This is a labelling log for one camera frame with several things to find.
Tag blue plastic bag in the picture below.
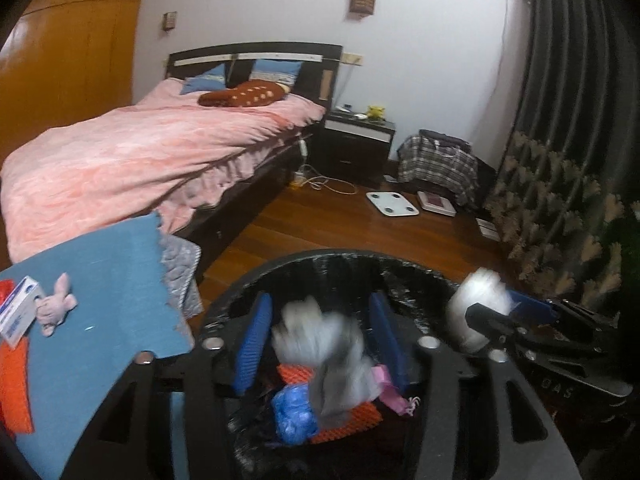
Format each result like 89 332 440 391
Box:
271 384 320 446

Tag pink face mask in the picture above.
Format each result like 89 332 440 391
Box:
372 365 420 416

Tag blue pillow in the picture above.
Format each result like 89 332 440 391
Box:
180 64 227 96
250 58 303 88

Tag blue table cloth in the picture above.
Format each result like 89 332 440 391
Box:
1 214 192 479

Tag wooden wardrobe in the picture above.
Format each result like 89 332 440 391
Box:
1 0 141 156

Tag yellow plush toy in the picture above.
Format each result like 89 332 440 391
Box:
366 105 386 122

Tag white charging cable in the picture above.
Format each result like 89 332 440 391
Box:
292 138 359 196

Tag brown dotted pillow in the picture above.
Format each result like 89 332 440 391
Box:
198 79 291 107

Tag right wall lamp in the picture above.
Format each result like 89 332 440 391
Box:
348 0 376 16

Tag white tissue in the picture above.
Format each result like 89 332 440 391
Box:
445 268 515 354

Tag black trash bin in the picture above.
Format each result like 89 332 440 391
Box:
186 250 511 479

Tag black white nightstand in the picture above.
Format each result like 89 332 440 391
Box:
308 110 396 188

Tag left blue pillow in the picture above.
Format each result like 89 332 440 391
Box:
180 64 227 96

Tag pink bed duvet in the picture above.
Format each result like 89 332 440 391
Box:
1 78 326 263

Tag white blue carton box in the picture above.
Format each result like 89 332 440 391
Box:
0 276 46 349

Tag plaid shirt on chair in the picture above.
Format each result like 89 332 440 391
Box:
397 129 478 206

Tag wall lamp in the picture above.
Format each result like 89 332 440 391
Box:
162 11 178 32
348 0 376 16

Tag black bed frame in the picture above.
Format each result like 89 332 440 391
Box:
164 41 344 281

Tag left wall lamp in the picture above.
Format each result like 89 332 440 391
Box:
162 11 178 32

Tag grey sock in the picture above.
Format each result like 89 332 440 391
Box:
271 296 380 424

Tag dark patterned curtain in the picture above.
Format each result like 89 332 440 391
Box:
486 0 639 318

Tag white bathroom scale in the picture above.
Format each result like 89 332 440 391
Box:
366 191 420 218

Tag red plastic bag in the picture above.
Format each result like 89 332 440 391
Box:
0 280 15 311

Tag orange knitted cloth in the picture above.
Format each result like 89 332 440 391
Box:
277 364 383 444
0 337 35 434

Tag right blue pillow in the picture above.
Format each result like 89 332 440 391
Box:
250 58 303 88

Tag pink tissue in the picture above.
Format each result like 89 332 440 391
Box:
35 273 78 337

